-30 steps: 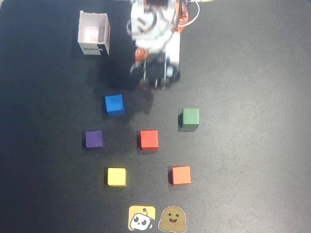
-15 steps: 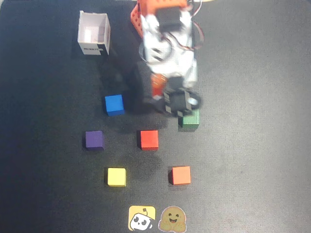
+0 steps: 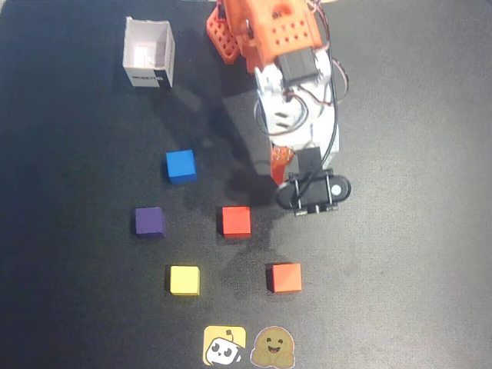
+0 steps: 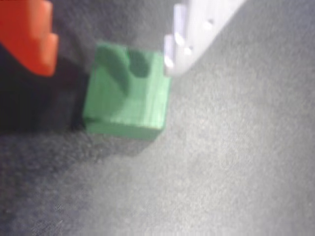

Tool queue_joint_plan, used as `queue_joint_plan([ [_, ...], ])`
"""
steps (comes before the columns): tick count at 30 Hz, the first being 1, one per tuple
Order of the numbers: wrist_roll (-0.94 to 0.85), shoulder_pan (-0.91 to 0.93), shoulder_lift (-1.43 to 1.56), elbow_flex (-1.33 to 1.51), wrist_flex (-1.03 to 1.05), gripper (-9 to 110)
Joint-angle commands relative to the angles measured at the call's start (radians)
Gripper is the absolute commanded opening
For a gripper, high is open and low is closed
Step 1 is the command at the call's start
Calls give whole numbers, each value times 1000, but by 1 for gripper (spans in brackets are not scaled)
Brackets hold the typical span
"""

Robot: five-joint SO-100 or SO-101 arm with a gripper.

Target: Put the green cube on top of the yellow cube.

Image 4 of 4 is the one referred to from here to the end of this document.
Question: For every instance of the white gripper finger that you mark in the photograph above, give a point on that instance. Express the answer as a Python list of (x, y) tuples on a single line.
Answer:
[(197, 32)]

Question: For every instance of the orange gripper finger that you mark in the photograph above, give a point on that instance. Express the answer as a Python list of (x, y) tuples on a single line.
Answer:
[(27, 32)]

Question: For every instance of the green wooden cube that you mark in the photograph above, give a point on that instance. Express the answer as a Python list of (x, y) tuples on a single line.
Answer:
[(137, 98)]

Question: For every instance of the black table mat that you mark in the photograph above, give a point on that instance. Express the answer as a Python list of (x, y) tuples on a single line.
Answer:
[(233, 147)]

